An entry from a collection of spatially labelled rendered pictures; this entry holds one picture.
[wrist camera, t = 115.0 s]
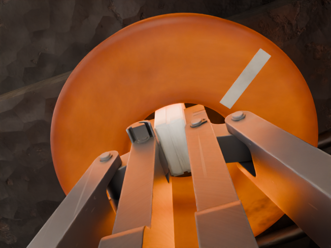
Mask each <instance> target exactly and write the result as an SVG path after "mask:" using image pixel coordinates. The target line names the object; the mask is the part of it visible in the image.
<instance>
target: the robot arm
mask: <svg viewBox="0 0 331 248"><path fill-rule="evenodd" d="M126 131H127V134H128V136H129V138H130V141H131V143H132V145H131V150H130V152H128V153H126V154H124V155H122V156H119V153H118V152H117V151H109V152H105V153H102V154H101V155H100V156H98V157H97V158H96V159H95V160H94V162H93V163H92V164H91V165H90V167H89V168H88V169H87V171H86V172H85V173H84V174H83V176H82V177H81V178H80V180H79V181H78V182H77V183H76V185H75V186H74V187H73V189H72V190H71V191H70V192H69V194H68V195H67V196H66V198H65V199H64V200H63V201H62V203H61V204H60V205H59V207H58V208H57V209H56V210H55V212H54V213H53V214H52V215H51V216H50V218H49V219H48V220H47V222H46V223H45V224H44V226H43V227H42V228H41V229H40V231H39V232H38V233H37V234H36V236H35V237H34V238H33V240H32V241H31V242H30V243H29V245H28V246H27V247H26V248H175V244H174V223H173V202H172V181H171V175H173V176H178V175H182V174H184V172H185V171H188V173H189V172H191V173H192V179H193V186H194V193H195V199H196V206H197V212H195V221H196V228H197V236H198V243H199V248H259V247H258V244H257V242H256V239H255V237H254V234H253V231H252V229H251V226H250V223H249V221H248V218H247V215H246V213H245V210H244V208H243V205H242V203H241V200H239V198H238V195H237V193H236V190H235V187H234V185H233V182H232V179H231V176H230V173H229V171H228V168H227V165H226V163H233V162H236V164H237V166H238V168H239V169H240V170H241V171H242V172H243V173H244V174H245V175H246V176H247V177H248V178H249V179H250V180H251V181H252V182H253V183H254V184H255V185H256V186H257V187H258V188H259V189H260V190H261V191H262V192H263V193H264V194H265V195H266V196H268V197H269V198H270V199H271V200H272V201H273V202H274V203H275V204H276V205H277V206H278V207H279V208H280V209H281V210H282V211H283V212H284V213H285V214H286V215H287V216H288V217H289V218H290V219H291V220H292V221H293V222H294V223H295V224H296V225H297V226H298V227H299V228H300V229H301V230H302V231H304V232H305V233H306V234H307V235H308V236H309V237H310V238H311V239H312V240H313V241H314V242H315V243H316V244H317V245H318V246H319V247H320V248H331V155H330V154H328V153H326V152H324V151H322V150H320V149H318V148H316V147H314V146H313V145H311V144H309V143H307V142H305V141H303V140H301V139H300V138H298V137H296V136H294V135H292V134H290V133H289V132H287V131H285V130H283V129H281V128H279V127H278V126H276V125H274V124H272V123H270V122H268V121H266V120H265V119H263V118H261V117H259V116H257V115H255V114H254V113H252V112H249V111H236V112H235V113H232V114H230V115H228V116H227V117H226V118H225V124H212V123H211V122H210V120H209V119H208V116H207V113H206V111H205V108H204V106H202V105H199V104H198V105H195V106H192V107H189V108H186V107H185V104H184V103H178V104H173V105H169V106H166V107H163V108H161V109H159V110H157V111H155V118H154V119H152V120H143V121H139V122H136V123H134V124H132V125H130V126H129V127H128V128H127V129H126ZM168 169H169V170H170V173H171V175H170V173H169V170H168ZM106 190H107V192H108V194H109V197H108V196H107V193H106Z"/></svg>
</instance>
